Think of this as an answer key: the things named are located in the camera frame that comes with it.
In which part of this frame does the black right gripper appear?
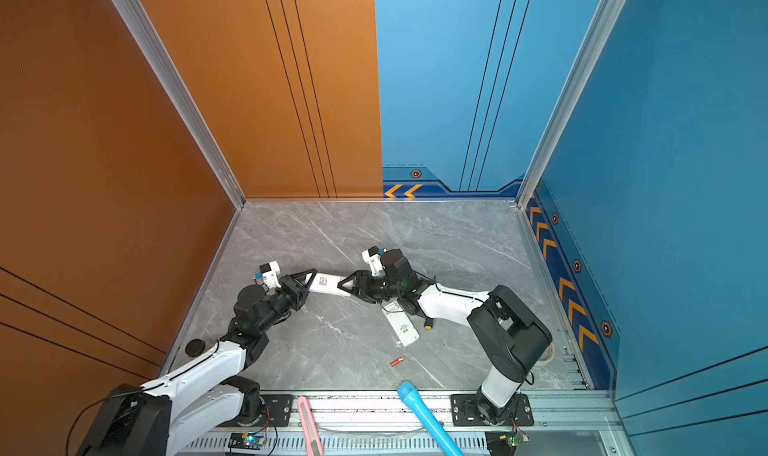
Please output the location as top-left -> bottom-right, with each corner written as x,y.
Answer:
337,271 -> 404,305

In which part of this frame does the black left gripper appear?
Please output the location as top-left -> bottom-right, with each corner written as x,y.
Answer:
257,268 -> 315,338

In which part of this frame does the white remote control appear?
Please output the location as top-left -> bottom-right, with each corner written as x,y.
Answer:
309,273 -> 350,297

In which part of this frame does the white remote with back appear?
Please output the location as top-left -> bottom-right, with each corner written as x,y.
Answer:
382,301 -> 420,347

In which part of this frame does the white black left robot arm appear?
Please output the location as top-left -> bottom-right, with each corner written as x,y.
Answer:
77,269 -> 317,455

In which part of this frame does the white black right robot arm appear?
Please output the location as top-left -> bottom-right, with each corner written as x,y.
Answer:
337,270 -> 553,425

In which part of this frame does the blue plastic flashlight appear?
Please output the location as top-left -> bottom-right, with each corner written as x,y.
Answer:
397,381 -> 463,456

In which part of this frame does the pink utility knife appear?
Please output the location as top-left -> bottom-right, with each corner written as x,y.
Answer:
296,396 -> 324,456

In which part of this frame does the left green circuit board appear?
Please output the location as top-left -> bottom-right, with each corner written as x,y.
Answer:
226,432 -> 268,455

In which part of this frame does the green circuit board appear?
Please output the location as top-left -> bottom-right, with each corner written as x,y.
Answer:
226,432 -> 268,455
485,431 -> 530,456

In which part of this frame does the roll of beige tape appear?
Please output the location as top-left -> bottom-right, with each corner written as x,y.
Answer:
536,344 -> 555,365

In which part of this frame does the right green circuit board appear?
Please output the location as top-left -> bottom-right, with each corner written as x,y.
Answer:
485,431 -> 530,456

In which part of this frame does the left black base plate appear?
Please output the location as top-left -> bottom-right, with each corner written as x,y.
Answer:
221,394 -> 294,429

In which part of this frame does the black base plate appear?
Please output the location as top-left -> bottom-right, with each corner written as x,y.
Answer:
221,394 -> 294,429
450,393 -> 535,427

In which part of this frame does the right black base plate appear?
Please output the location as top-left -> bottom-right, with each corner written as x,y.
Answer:
450,393 -> 535,427

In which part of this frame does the aluminium front rail frame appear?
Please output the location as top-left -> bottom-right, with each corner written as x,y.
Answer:
177,390 -> 634,455

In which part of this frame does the aluminium corner post left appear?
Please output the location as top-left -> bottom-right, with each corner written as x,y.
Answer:
110,0 -> 246,210

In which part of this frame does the aluminium corner post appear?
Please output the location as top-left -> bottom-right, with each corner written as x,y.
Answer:
515,0 -> 627,210
110,0 -> 246,210

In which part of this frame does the aluminium corner post right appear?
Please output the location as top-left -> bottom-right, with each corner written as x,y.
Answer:
515,0 -> 627,210

